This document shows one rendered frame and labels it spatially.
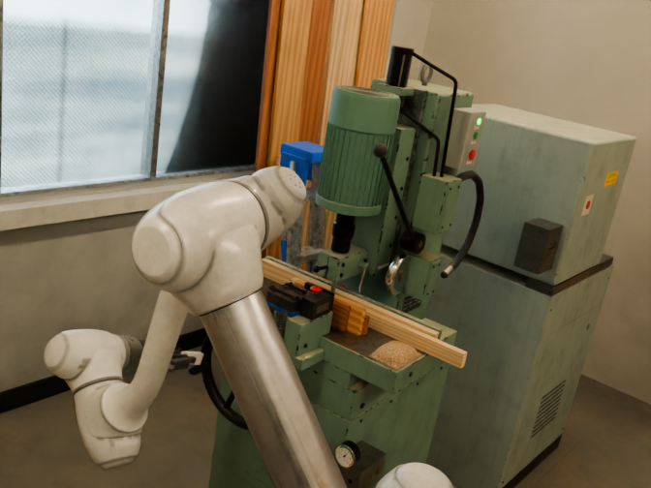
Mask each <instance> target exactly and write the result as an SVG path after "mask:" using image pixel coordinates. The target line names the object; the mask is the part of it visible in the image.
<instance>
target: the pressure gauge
mask: <svg viewBox="0 0 651 488"><path fill-rule="evenodd" d="M346 454H347V455H346ZM344 455H346V457H345V458H344V457H343V456H344ZM334 457H335V460H336V461H337V463H338V464H339V465H340V466H341V467H343V468H345V469H346V470H347V471H349V470H350V469H351V467H352V466H353V465H355V464H356V463H357V462H358V461H359V460H360V451H359V448H358V446H357V445H356V444H355V443H354V442H352V441H344V442H341V443H340V444H338V445H336V447H335V449H334Z"/></svg>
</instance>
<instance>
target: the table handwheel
mask: <svg viewBox="0 0 651 488"><path fill-rule="evenodd" d="M212 349H213V347H212V344H211V342H210V340H209V337H208V335H207V334H206V336H205V338H204V340H203V343H202V346H201V353H203V358H202V361H201V363H203V362H208V363H209V368H207V369H205V370H204V371H202V372H201V376H202V380H203V383H204V386H205V389H206V391H207V393H208V395H209V397H210V399H211V401H212V403H213V404H214V406H215V407H216V409H217V410H218V411H219V412H220V413H221V415H223V416H224V417H225V418H226V419H227V420H228V421H229V422H231V423H232V424H234V425H235V426H237V427H239V428H242V429H244V430H248V431H250V430H249V428H248V426H247V423H246V421H245V419H244V416H242V415H240V414H238V413H237V412H235V411H234V410H233V409H232V408H231V405H232V403H233V400H234V398H235V397H234V395H233V391H231V394H230V395H229V397H228V399H227V401H225V400H224V398H223V397H222V395H221V394H220V392H219V390H218V388H217V385H216V383H215V380H214V377H213V373H212V367H211V354H212Z"/></svg>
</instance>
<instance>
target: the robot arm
mask: <svg viewBox="0 0 651 488"><path fill-rule="evenodd" d="M305 201H306V188H305V186H304V184H303V182H302V180H301V179H300V178H299V176H298V175H297V174H296V173H295V172H294V171H293V170H291V169H290V168H284V167H281V166H274V167H269V168H263V169H260V170H258V171H256V172H255V173H254V174H252V175H251V176H250V175H244V176H241V177H237V178H234V179H230V180H226V181H222V182H213V183H206V184H202V185H199V186H196V187H193V188H190V189H187V190H184V191H181V192H179V193H176V194H174V195H172V196H170V197H168V198H166V199H164V200H163V201H161V202H160V203H158V204H157V205H155V206H154V207H153V208H151V209H150V210H149V211H148V212H147V213H146V214H145V215H144V216H143V217H142V219H141V220H140V221H139V223H138V225H137V226H136V228H135V231H134V233H133V237H132V255H133V259H134V263H135V265H136V268H137V270H138V272H139V274H140V275H141V276H142V278H143V279H144V280H145V281H147V282H148V283H149V284H151V285H152V286H154V287H155V288H158V289H159V290H161V291H160V293H159V296H158V299H157V303H156V306H155V310H154V313H153V317H152V320H151V323H150V326H149V330H148V333H147V337H146V340H140V339H136V338H135V337H133V336H132V335H131V336H129V335H119V334H111V333H109V332H106V331H103V330H98V329H74V330H67V331H63V332H61V333H60V334H58V335H56V336H55V337H53V338H52V339H51V340H50V341H49V342H48V343H47V345H46V349H45V354H44V361H45V365H46V367H47V368H48V369H49V370H50V372H51V373H53V374H54V375H56V376H57V377H59V378H61V379H64V380H65V382H66V383H67V385H68V386H69V387H70V388H71V390H72V393H73V396H74V400H75V407H76V416H77V425H78V428H79V431H80V434H81V438H82V441H83V444H84V446H85V448H86V450H87V452H88V454H89V456H90V458H91V459H92V460H93V462H94V463H95V464H96V465H98V466H100V467H102V468H103V469H111V468H115V467H120V466H123V465H127V464H130V463H132V462H133V461H134V460H135V458H136V457H137V456H138V454H139V451H140V442H141V439H140V433H141V431H142V426H143V424H144V423H145V421H146V419H147V415H148V407H149V406H150V405H151V404H152V402H153V401H154V399H155V398H156V396H157V395H158V393H159V391H160V389H161V386H162V384H163V382H164V379H165V376H166V374H167V372H170V373H172V372H173V371H175V370H181V369H187V368H189V365H201V363H202V358H203V353H201V352H200V351H181V350H182V348H177V350H176V349H175V347H176V344H177V341H178V338H179V335H180V332H181V329H182V326H183V323H184V321H185V318H186V315H187V313H188V312H189V313H190V314H192V315H193V316H197V315H199V316H200V318H201V321H202V324H203V326H204V328H205V331H206V333H207V335H208V337H209V340H210V342H211V344H212V347H213V349H214V350H215V352H216V355H217V357H218V359H219V361H220V364H221V366H222V368H223V371H224V373H225V375H226V377H227V380H228V382H229V384H230V387H231V389H232V392H233V395H234V397H235V399H236V401H237V404H238V405H239V407H240V410H241V412H242V414H243V416H244V419H245V421H246V423H247V426H248V428H249V430H250V432H251V435H252V437H253V439H254V441H255V444H256V446H257V448H258V451H259V452H260V454H261V456H262V459H263V462H264V465H265V467H266V469H267V471H268V474H269V476H270V478H271V480H272V483H273V485H274V487H275V488H347V485H346V483H345V481H344V479H343V476H342V474H341V472H340V470H339V468H338V466H337V463H336V461H335V459H334V457H333V454H332V452H331V450H330V447H329V445H328V443H327V440H326V437H325V435H324V432H323V430H322V428H321V425H320V423H319V421H318V418H317V416H316V415H315V412H314V410H313V408H312V406H311V403H310V401H309V399H308V396H307V394H306V392H305V389H304V387H303V385H302V383H301V380H300V378H299V376H298V373H297V371H296V369H295V366H294V364H293V362H292V359H291V357H290V355H289V352H288V350H287V348H286V345H285V343H284V341H283V339H282V336H281V334H280V332H279V329H278V327H277V325H276V322H275V320H274V318H273V316H272V314H271V312H270V310H269V307H268V305H267V303H266V300H265V298H264V295H263V292H262V290H261V287H262V286H263V283H264V271H263V264H262V250H264V249H265V248H266V247H267V246H269V245H270V244H271V243H272V242H274V241H275V240H276V239H277V238H278V237H280V236H281V235H282V234H283V233H284V232H285V231H286V230H287V229H289V228H290V227H291V226H292V225H293V224H294V223H295V221H296V219H297V218H298V216H299V214H300V213H301V211H302V209H303V206H304V204H305ZM134 373H136V375H135V377H134V379H133V380H132V382H131V383H130V384H128V383H124V381H123V377H122V376H132V375H133V374H134ZM376 488H454V486H453V485H452V484H451V483H450V480H449V479H448V478H447V476H446V475H445V474H443V473H442V472H441V471H439V470H438V469H436V468H434V467H432V466H429V465H426V464H423V463H417V462H415V463H408V464H402V465H399V466H397V467H396V468H394V469H393V470H391V471H390V472H389V473H387V474H386V475H385V476H384V477H383V478H382V479H381V480H380V481H379V482H378V484H377V486H376Z"/></svg>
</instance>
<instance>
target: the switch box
mask: <svg viewBox="0 0 651 488"><path fill-rule="evenodd" d="M485 115H486V112H485V111H483V110H478V109H474V108H470V107H461V108H455V109H454V111H453V117H452V123H451V129H450V135H449V147H448V153H447V158H446V164H445V166H448V167H451V168H457V169H461V168H469V167H473V166H474V165H475V162H476V158H477V154H478V149H479V145H480V141H481V133H482V128H483V124H484V120H485ZM478 118H480V120H481V122H480V124H479V125H477V120H478ZM475 126H479V128H478V129H475ZM474 129H475V130H474ZM475 131H477V132H478V134H479V135H478V137H477V139H473V135H474V132H475ZM472 140H475V141H476V143H473V144H471V141H472ZM472 150H475V151H476V156H475V158H474V160H472V162H471V164H467V161H471V160H470V159H469V154H470V152H471V151H472ZM466 164H467V165H466Z"/></svg>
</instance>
